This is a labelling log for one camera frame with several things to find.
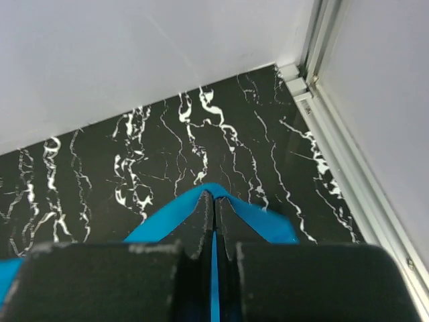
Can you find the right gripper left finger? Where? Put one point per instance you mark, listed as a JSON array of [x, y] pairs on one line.
[[194, 271]]

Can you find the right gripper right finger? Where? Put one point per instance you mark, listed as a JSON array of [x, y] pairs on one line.
[[229, 281]]

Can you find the blue t shirt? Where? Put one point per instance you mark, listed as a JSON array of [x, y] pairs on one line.
[[134, 280]]

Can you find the aluminium frame rail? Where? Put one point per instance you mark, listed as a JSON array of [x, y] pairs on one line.
[[374, 213]]

